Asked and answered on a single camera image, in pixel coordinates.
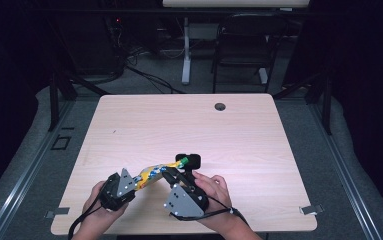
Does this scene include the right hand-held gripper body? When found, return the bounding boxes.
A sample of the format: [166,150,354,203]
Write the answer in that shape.
[163,178,211,222]

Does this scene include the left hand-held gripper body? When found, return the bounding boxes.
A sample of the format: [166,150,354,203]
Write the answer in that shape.
[98,167,138,212]

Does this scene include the clear square jar black lid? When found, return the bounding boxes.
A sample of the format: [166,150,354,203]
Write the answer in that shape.
[174,152,202,175]

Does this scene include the yellow snack pouch green spout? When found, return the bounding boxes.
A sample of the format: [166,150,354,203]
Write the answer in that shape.
[133,156,190,192]

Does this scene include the person's left hand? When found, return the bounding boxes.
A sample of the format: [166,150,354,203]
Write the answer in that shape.
[81,180,131,232]

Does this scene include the person's right hand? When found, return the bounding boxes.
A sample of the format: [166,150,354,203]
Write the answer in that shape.
[191,170,237,232]

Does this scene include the grey tape strip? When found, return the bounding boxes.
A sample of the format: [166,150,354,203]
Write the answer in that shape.
[44,206,71,220]
[298,204,325,216]

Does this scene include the black metal stand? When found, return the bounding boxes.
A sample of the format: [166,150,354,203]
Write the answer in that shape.
[47,70,111,132]
[272,70,334,136]

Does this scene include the white desk foot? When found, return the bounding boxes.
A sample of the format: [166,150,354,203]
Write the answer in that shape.
[257,67,269,85]

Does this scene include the white desk leg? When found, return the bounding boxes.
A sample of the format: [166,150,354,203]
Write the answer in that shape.
[181,17,193,86]

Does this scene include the black folding chair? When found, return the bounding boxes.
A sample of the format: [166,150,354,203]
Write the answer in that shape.
[210,13,289,95]

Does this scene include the right hand-held gripper cable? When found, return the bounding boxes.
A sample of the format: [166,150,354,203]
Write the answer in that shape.
[169,195,248,224]

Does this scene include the hand-held gripper cable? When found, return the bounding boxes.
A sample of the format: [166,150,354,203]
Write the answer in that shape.
[169,195,248,224]
[66,196,104,240]

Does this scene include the left hand-held gripper cable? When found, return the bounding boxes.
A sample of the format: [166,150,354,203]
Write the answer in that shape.
[66,196,104,240]

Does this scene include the aluminium floor rail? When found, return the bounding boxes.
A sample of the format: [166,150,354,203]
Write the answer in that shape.
[307,102,383,240]
[0,99,77,240]

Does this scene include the black floor cables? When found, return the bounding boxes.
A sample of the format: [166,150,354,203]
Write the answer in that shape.
[124,49,186,95]

